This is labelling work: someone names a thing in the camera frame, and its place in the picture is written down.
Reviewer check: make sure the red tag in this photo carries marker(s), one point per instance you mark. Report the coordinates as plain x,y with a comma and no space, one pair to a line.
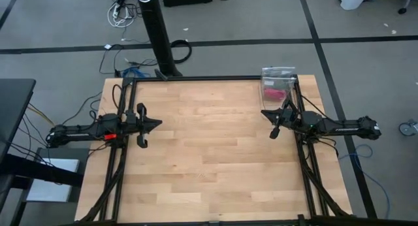
110,136

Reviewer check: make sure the black tower fan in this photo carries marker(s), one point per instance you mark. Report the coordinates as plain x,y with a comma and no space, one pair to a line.
160,36

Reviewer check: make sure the white box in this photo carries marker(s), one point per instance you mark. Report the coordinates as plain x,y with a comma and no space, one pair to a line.
52,180

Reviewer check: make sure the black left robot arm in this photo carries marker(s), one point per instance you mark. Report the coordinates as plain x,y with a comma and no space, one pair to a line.
85,131

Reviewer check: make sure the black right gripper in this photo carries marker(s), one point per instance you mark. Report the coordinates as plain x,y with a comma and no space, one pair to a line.
287,118

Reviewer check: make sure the black office chair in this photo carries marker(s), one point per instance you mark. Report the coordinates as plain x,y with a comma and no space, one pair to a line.
406,4

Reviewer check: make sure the black aluminium table frame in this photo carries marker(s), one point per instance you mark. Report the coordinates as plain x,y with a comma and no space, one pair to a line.
124,173

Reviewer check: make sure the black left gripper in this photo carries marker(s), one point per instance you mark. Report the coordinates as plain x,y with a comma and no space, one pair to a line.
142,124

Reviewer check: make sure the grey caster wheel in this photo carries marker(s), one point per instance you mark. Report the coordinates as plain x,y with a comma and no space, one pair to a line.
407,128

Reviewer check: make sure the clear plastic bin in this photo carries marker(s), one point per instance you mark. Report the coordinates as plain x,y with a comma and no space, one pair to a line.
267,106

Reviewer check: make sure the black side desk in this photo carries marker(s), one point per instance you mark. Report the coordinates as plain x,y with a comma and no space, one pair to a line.
14,102

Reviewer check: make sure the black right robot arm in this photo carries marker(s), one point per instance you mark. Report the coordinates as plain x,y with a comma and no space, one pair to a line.
343,126

